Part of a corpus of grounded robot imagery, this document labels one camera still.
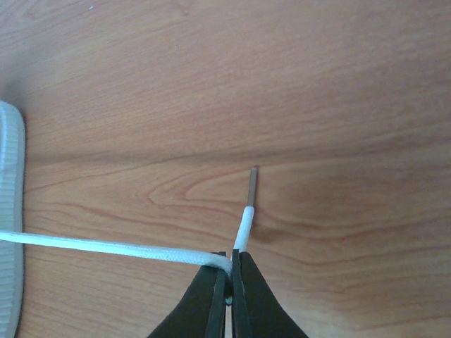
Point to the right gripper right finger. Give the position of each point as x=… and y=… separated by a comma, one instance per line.
x=255, y=310

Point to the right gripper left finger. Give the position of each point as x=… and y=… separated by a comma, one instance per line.
x=201, y=312

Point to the beige lace platform sneaker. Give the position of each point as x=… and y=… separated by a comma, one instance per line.
x=13, y=238

